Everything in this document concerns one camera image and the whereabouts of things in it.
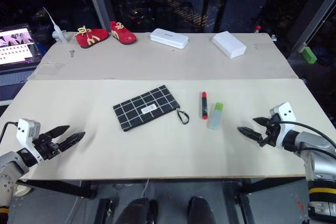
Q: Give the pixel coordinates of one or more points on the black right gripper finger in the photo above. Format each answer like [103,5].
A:
[249,132]
[261,121]

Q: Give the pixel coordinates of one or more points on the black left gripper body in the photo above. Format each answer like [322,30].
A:
[47,145]

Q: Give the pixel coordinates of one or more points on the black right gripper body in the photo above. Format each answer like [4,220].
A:
[270,132]

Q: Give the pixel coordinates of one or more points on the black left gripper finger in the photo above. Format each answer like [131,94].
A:
[59,130]
[73,139]

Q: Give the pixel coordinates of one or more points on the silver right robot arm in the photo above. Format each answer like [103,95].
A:
[313,153]

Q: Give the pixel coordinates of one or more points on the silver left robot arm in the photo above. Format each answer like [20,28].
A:
[10,167]

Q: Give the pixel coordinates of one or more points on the black grid pencil pouch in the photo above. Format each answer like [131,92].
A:
[144,107]

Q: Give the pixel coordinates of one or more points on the white rounded glasses case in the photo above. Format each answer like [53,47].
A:
[169,38]

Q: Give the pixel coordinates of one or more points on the green capped glue stick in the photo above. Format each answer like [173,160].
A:
[215,116]

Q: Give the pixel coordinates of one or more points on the red and black marker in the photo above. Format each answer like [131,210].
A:
[204,105]

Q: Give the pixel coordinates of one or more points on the small grey metal clip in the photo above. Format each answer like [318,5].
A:
[71,53]

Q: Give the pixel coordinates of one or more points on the green block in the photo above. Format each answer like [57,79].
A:
[309,54]

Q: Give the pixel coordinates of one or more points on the white rectangular box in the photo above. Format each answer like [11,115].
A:
[229,44]

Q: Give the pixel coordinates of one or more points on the laptop with lit screen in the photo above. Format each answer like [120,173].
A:
[15,51]

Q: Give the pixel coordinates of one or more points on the dark rounded shape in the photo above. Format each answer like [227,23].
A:
[200,211]

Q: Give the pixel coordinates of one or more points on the small red capped bottle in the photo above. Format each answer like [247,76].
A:
[258,29]

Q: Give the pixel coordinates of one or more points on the red shoe with yellow laces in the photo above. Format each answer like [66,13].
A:
[122,33]
[92,37]

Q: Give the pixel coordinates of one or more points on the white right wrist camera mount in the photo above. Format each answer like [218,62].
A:
[284,120]

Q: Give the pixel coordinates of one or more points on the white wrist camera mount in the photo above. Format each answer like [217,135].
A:
[26,132]
[284,120]

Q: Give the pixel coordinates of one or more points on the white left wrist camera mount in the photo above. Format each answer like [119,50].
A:
[26,132]

